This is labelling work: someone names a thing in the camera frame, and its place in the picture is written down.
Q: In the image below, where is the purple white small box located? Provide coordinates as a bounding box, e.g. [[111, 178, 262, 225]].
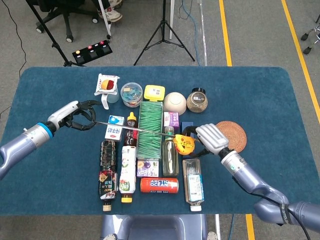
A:
[[163, 111, 180, 131]]

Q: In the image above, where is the purple juice carton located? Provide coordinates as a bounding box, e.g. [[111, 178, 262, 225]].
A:
[[136, 159, 160, 178]]

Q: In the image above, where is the orange Arctic Ocean can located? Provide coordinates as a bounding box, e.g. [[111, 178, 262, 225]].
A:
[[140, 177, 180, 194]]

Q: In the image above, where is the white label juice bottle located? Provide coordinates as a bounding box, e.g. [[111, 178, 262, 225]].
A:
[[118, 145, 137, 204]]

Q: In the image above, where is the black office chair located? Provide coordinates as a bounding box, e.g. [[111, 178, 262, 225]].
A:
[[34, 0, 100, 43]]

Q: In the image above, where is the yellow tape measure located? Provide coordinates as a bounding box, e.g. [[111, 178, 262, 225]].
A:
[[92, 120, 196, 156]]

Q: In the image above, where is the glass jar black lid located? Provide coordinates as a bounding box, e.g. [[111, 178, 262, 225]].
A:
[[186, 87, 209, 113]]

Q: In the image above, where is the wheeled stool base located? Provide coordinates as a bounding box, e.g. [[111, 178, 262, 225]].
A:
[[300, 13, 320, 55]]

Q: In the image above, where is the round woven coaster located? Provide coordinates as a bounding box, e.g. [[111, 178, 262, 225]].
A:
[[215, 120, 248, 154]]

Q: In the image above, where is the clear tub of clips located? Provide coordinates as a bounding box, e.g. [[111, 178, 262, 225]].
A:
[[120, 82, 144, 108]]

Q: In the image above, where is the black coffee bottle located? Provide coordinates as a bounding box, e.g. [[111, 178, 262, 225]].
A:
[[97, 140, 119, 212]]

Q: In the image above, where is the clear square bottle white cap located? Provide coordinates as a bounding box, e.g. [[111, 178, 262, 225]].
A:
[[182, 158, 205, 212]]

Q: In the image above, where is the beige upturned bowl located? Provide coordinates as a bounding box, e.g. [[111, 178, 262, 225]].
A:
[[163, 91, 187, 116]]

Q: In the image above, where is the yellow lidded box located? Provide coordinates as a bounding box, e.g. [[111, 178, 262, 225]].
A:
[[143, 84, 166, 102]]

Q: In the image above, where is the blue floor cable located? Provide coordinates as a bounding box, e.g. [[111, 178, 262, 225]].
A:
[[180, 0, 201, 66]]

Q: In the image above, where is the black light stand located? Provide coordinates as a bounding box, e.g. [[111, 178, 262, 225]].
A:
[[24, 0, 87, 68]]

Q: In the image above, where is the black foot pedal box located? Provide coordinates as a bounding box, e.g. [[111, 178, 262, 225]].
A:
[[72, 39, 113, 65]]

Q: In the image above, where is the light blue pitcher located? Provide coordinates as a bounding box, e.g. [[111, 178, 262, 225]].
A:
[[101, 84, 120, 110]]

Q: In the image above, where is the pale yellow drink bottle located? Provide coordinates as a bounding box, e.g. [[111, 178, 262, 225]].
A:
[[162, 126, 180, 177]]

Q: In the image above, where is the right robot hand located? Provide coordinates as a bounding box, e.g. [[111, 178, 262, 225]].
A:
[[181, 123, 230, 158]]

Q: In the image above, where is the white pole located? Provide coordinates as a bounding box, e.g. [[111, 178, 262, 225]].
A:
[[169, 0, 175, 40], [97, 0, 113, 40]]

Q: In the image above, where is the white snack packet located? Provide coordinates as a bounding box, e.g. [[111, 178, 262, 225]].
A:
[[94, 73, 121, 97]]

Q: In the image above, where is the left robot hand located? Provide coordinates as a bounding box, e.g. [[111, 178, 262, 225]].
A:
[[47, 99, 103, 131]]

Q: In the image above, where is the black floor cable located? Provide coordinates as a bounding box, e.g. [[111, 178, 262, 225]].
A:
[[0, 0, 27, 118]]

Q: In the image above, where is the white blue milk carton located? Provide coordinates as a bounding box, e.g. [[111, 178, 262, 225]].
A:
[[104, 114, 125, 142]]

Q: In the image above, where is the green patterned flat box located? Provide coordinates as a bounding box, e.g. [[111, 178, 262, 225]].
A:
[[136, 100, 165, 160]]

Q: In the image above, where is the blue felt table mat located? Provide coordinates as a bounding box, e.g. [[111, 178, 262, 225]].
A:
[[0, 66, 320, 216]]

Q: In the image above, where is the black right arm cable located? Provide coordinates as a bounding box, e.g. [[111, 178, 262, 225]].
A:
[[234, 174, 312, 240]]

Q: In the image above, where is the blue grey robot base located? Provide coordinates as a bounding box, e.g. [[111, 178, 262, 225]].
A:
[[99, 214, 218, 240]]

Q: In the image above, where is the black tripod stand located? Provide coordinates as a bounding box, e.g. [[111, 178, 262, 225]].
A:
[[133, 0, 196, 66]]

